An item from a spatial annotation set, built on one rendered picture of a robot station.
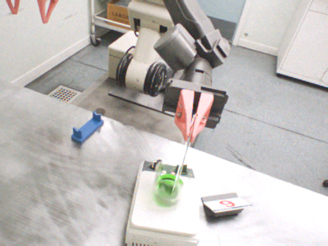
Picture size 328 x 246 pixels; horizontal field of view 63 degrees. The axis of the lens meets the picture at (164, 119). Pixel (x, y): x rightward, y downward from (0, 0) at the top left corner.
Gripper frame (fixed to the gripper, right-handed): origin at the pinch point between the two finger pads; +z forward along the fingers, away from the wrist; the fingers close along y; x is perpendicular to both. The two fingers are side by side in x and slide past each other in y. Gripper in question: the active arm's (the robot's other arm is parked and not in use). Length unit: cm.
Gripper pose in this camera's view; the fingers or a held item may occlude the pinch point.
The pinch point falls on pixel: (189, 135)
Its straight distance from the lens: 38.8
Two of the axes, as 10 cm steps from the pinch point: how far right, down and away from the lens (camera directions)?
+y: 9.8, 2.1, -0.3
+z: -1.5, 6.2, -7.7
